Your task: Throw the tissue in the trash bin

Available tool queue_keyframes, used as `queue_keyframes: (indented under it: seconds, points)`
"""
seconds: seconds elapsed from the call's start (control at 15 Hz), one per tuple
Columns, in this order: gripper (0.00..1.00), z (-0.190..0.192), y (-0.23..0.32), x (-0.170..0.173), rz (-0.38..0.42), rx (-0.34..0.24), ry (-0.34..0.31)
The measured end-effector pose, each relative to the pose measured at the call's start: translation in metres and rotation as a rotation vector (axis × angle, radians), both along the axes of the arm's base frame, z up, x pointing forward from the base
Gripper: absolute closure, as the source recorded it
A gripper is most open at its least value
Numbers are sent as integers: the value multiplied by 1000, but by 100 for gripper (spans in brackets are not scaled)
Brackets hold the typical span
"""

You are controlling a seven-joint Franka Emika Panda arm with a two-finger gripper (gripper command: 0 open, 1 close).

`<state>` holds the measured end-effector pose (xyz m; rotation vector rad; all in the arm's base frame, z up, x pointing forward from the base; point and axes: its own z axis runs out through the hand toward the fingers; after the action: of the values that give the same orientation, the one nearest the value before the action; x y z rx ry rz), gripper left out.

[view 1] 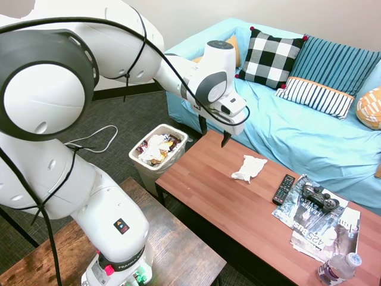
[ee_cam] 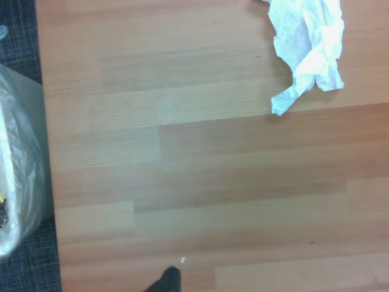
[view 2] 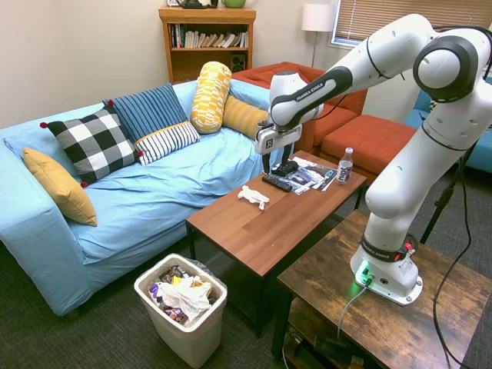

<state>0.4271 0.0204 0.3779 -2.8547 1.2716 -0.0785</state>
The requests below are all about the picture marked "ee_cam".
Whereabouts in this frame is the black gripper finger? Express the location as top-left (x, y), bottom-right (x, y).
top-left (143, 266), bottom-right (183, 292)

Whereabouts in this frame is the white tissue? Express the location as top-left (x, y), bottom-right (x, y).
top-left (253, 0), bottom-right (346, 117)

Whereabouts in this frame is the clear plastic bin liner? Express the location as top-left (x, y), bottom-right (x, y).
top-left (0, 25), bottom-right (47, 264)

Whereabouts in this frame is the beige plastic trash bin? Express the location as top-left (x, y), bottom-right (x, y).
top-left (0, 65), bottom-right (56, 232)

